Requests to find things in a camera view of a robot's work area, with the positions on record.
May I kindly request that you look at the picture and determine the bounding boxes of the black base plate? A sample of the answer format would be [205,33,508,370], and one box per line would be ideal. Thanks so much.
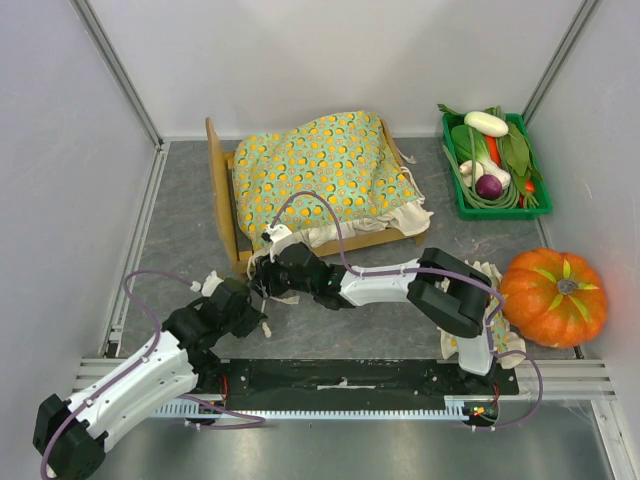
[195,359,519,413]

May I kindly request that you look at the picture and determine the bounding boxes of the green long beans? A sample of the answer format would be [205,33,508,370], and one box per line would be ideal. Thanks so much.
[442,145,519,210]

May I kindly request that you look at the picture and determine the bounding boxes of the bok choy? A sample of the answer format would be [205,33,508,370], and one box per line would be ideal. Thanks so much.
[450,125,511,189]

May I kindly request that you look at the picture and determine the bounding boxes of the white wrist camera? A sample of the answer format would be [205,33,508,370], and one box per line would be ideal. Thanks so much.
[262,224,294,263]
[190,270,224,297]

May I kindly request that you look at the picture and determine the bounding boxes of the green spinach leaves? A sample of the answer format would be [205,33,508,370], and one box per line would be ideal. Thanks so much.
[437,103,544,181]

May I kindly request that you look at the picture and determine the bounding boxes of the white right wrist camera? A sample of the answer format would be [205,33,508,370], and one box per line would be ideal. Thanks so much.
[262,224,294,263]

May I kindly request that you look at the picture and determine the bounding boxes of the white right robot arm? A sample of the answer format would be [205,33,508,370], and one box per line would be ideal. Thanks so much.
[251,243,496,394]

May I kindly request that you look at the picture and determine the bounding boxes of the orange carrot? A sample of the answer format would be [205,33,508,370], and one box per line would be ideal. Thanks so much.
[485,135,501,167]

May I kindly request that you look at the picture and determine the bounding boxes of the wooden pet bed frame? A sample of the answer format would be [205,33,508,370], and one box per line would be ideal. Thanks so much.
[205,117,426,276]

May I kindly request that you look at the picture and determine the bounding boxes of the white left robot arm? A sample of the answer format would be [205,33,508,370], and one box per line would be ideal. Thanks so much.
[33,278,264,479]

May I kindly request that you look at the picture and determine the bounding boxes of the white cable duct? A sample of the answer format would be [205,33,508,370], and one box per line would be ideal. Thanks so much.
[151,398,495,421]

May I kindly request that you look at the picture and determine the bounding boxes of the white rope tie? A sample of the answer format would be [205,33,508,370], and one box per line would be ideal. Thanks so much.
[398,151,417,177]
[247,249,301,339]

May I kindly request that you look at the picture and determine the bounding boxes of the white front rope tie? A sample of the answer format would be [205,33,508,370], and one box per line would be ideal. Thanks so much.
[398,151,417,177]

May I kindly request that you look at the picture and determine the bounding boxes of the lemon print cushion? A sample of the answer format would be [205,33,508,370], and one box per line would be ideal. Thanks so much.
[232,111,432,250]

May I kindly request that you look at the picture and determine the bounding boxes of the orange pumpkin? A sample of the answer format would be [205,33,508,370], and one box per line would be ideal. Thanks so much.
[500,248,608,349]

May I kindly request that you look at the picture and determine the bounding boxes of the white mushroom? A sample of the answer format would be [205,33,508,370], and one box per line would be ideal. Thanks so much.
[459,160,472,188]

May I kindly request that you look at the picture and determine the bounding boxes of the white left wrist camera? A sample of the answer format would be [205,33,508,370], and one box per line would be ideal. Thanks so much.
[190,270,224,297]

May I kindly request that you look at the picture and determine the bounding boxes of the purple onion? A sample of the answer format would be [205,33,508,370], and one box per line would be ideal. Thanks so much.
[475,174,503,200]

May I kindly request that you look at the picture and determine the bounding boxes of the white eggplant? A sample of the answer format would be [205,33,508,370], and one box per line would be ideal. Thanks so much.
[464,111,509,138]

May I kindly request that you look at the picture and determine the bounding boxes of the small lemon print pillow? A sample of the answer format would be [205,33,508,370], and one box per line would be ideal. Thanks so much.
[437,258,527,371]

